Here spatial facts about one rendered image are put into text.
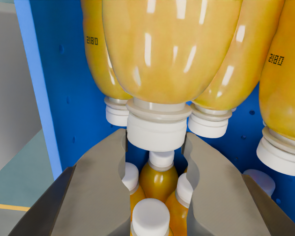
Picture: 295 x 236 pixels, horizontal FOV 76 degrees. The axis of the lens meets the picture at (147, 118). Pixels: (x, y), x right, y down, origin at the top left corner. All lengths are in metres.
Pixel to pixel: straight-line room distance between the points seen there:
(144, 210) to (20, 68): 0.39
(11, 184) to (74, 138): 1.98
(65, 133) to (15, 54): 0.32
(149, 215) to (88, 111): 0.13
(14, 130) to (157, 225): 0.39
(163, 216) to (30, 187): 1.94
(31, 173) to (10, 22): 1.63
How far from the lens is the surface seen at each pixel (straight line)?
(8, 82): 0.47
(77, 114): 0.20
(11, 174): 2.09
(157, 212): 0.22
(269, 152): 0.18
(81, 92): 0.20
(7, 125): 0.48
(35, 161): 1.87
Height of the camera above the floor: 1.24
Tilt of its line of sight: 63 degrees down
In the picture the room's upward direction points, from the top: 179 degrees counter-clockwise
